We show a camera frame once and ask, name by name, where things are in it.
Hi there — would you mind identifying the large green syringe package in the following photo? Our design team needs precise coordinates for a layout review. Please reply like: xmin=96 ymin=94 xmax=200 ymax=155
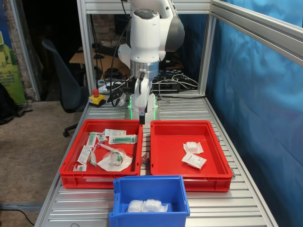
xmin=108 ymin=133 xmax=139 ymax=145

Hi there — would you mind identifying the white printed paper packet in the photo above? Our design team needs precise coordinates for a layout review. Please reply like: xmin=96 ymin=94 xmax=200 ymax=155
xmin=77 ymin=145 xmax=92 ymax=165
xmin=103 ymin=128 xmax=127 ymax=138

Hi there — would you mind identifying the aluminium profile frame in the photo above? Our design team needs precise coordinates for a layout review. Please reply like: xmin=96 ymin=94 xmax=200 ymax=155
xmin=77 ymin=0 xmax=303 ymax=100

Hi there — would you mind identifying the dark office chair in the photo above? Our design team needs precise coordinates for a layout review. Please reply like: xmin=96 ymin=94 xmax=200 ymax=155
xmin=42 ymin=39 xmax=89 ymax=138

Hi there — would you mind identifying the pink tipped syringe package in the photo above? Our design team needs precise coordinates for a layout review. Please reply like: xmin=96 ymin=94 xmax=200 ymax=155
xmin=93 ymin=142 xmax=119 ymax=155

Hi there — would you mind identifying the slim green syringe package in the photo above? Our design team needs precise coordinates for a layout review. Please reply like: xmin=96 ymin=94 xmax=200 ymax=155
xmin=86 ymin=131 xmax=98 ymax=148

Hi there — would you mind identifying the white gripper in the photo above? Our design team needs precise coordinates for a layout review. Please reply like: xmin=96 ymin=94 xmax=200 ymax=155
xmin=134 ymin=78 xmax=151 ymax=125

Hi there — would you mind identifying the coiled tubing clear package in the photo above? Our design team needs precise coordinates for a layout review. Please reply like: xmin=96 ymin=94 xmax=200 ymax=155
xmin=96 ymin=148 xmax=134 ymax=173

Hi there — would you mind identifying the flat printed bandage packet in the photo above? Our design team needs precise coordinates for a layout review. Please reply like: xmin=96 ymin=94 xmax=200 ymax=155
xmin=181 ymin=152 xmax=207 ymax=169

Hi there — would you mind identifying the blue plastic storage bin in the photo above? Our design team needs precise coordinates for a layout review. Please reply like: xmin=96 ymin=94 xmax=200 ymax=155
xmin=108 ymin=175 xmax=191 ymax=227

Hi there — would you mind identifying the grey metal post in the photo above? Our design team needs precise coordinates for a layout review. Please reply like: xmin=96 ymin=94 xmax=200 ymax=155
xmin=10 ymin=0 xmax=42 ymax=100

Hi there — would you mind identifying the red plastic crate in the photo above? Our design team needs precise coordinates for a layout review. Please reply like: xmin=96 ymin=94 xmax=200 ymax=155
xmin=150 ymin=120 xmax=234 ymax=192
xmin=59 ymin=119 xmax=144 ymax=189

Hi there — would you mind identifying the grey floor cable cover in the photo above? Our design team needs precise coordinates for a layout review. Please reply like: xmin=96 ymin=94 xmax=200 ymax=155
xmin=0 ymin=202 xmax=45 ymax=211

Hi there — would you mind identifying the white bandage roll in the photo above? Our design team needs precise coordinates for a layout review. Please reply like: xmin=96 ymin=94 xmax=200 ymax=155
xmin=126 ymin=200 xmax=145 ymax=213
xmin=143 ymin=198 xmax=169 ymax=213
xmin=183 ymin=141 xmax=204 ymax=154

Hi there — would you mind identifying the green printed banner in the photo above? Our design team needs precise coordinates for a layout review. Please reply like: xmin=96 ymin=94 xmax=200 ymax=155
xmin=0 ymin=0 xmax=26 ymax=105

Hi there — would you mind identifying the black power strip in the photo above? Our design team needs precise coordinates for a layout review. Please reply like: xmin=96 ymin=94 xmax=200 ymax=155
xmin=151 ymin=69 xmax=185 ymax=91

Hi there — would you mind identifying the grey wrist camera black mount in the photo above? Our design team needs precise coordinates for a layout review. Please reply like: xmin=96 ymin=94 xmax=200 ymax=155
xmin=115 ymin=81 xmax=135 ymax=107

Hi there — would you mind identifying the blue fabric backdrop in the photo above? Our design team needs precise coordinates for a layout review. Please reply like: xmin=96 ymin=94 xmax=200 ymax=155
xmin=170 ymin=0 xmax=303 ymax=227

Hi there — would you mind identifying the wooden desk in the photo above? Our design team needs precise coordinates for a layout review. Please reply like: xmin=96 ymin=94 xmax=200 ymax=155
xmin=69 ymin=46 xmax=133 ymax=69

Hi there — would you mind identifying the yellow emergency stop button box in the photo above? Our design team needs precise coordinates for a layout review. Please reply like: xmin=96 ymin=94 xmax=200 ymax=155
xmin=88 ymin=89 xmax=107 ymax=109

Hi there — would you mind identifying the small green cannula packet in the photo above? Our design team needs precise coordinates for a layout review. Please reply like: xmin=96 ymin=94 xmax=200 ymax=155
xmin=88 ymin=151 xmax=98 ymax=169
xmin=72 ymin=163 xmax=88 ymax=172

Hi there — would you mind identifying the white cable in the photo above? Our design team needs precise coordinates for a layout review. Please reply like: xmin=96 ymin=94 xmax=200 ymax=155
xmin=153 ymin=73 xmax=199 ymax=95

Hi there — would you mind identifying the black backpack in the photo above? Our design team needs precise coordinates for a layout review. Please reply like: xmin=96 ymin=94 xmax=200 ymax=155
xmin=0 ymin=82 xmax=33 ymax=126

